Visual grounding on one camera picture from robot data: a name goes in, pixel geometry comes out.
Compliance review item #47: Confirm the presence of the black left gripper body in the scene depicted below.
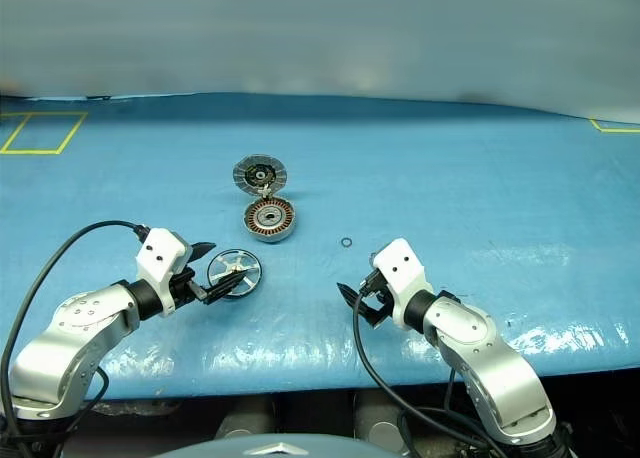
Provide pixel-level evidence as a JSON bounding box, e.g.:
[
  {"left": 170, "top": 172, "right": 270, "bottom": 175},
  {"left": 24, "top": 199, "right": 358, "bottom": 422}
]
[{"left": 168, "top": 266, "right": 211, "bottom": 310}]

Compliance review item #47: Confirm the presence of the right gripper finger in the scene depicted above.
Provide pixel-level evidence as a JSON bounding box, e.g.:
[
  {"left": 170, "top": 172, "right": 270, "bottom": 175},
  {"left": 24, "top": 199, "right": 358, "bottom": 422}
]
[
  {"left": 336, "top": 281, "right": 363, "bottom": 305},
  {"left": 357, "top": 301, "right": 391, "bottom": 330}
]

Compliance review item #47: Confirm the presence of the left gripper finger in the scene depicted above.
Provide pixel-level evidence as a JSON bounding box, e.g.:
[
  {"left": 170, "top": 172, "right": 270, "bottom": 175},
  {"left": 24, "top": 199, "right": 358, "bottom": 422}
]
[
  {"left": 191, "top": 240, "right": 217, "bottom": 263},
  {"left": 203, "top": 268, "right": 250, "bottom": 306}
]

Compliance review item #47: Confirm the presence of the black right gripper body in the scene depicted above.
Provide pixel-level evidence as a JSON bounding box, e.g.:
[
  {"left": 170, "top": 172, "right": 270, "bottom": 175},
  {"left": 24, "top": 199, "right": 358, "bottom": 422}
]
[{"left": 355, "top": 267, "right": 397, "bottom": 313}]

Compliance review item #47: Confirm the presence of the black ring part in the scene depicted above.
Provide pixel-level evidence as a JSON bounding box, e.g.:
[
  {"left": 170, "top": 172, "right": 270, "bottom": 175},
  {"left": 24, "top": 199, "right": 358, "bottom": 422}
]
[{"left": 206, "top": 247, "right": 264, "bottom": 303}]

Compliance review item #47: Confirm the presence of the copper wound motor stator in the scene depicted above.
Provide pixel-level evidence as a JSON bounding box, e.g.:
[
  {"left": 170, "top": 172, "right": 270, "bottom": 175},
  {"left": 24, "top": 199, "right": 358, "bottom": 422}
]
[{"left": 242, "top": 197, "right": 297, "bottom": 245}]

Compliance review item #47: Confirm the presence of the silver finned motor cover disc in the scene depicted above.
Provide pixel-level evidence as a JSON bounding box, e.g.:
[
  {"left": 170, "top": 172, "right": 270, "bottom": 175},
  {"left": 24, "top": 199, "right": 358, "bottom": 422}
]
[{"left": 232, "top": 153, "right": 290, "bottom": 198}]

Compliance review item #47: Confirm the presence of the grey rounded shape under table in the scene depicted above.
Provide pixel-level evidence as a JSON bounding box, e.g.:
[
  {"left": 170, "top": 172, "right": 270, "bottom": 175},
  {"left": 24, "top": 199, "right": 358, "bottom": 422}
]
[
  {"left": 213, "top": 401, "right": 277, "bottom": 442},
  {"left": 353, "top": 396, "right": 407, "bottom": 454}
]

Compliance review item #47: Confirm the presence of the blue plastic table cover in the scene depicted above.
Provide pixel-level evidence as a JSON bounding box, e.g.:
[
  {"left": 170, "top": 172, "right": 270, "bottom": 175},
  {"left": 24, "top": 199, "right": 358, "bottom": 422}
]
[{"left": 0, "top": 91, "right": 640, "bottom": 405}]

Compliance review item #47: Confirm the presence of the grey robot torso with logo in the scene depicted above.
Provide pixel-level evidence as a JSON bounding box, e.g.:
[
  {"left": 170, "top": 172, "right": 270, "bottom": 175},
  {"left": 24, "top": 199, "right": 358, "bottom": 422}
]
[{"left": 159, "top": 440, "right": 416, "bottom": 458}]

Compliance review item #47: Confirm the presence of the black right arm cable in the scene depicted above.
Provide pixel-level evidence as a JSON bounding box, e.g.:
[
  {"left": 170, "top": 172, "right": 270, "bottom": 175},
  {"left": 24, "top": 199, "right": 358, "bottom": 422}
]
[{"left": 352, "top": 272, "right": 516, "bottom": 458}]

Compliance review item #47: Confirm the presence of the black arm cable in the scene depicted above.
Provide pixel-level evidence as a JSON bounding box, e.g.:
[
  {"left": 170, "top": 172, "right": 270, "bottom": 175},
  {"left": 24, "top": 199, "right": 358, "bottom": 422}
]
[
  {"left": 0, "top": 220, "right": 150, "bottom": 458},
  {"left": 352, "top": 272, "right": 516, "bottom": 458}
]

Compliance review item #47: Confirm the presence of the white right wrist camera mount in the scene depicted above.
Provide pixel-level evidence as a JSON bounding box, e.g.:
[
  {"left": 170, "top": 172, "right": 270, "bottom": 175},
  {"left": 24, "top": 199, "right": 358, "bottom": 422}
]
[{"left": 372, "top": 237, "right": 435, "bottom": 329}]

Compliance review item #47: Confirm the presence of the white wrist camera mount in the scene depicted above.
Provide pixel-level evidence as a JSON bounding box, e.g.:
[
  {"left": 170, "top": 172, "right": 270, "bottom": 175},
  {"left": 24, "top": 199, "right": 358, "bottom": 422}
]
[
  {"left": 372, "top": 237, "right": 435, "bottom": 329},
  {"left": 135, "top": 227, "right": 194, "bottom": 316}
]

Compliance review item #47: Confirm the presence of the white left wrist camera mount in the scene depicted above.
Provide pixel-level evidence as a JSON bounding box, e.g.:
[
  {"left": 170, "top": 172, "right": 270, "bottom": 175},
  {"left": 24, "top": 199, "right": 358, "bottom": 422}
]
[{"left": 135, "top": 227, "right": 194, "bottom": 316}]

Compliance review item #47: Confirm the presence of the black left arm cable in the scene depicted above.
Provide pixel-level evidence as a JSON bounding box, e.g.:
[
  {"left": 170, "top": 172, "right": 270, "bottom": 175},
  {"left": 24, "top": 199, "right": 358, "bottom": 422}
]
[{"left": 0, "top": 220, "right": 150, "bottom": 458}]

